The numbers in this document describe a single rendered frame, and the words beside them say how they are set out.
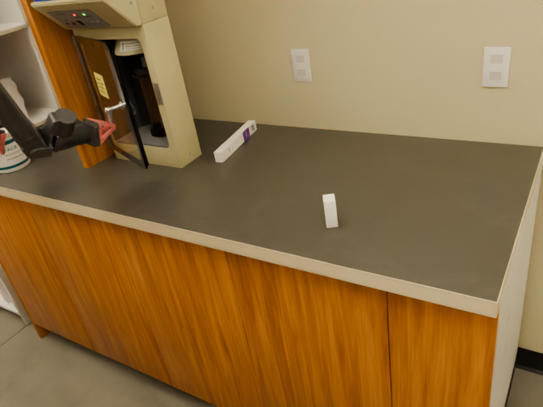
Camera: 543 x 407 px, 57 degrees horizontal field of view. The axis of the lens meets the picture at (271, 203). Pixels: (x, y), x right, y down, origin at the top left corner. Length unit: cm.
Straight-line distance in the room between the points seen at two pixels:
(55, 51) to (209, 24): 55
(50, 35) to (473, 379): 157
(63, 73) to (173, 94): 40
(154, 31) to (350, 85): 65
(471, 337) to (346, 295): 28
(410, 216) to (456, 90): 52
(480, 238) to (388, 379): 43
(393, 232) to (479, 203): 24
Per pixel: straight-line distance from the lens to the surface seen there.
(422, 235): 121
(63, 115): 147
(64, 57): 185
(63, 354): 264
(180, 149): 169
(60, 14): 170
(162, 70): 162
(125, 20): 155
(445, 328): 117
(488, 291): 107
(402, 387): 137
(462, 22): 158
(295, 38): 179
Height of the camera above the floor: 163
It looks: 30 degrees down
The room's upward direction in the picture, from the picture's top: 10 degrees counter-clockwise
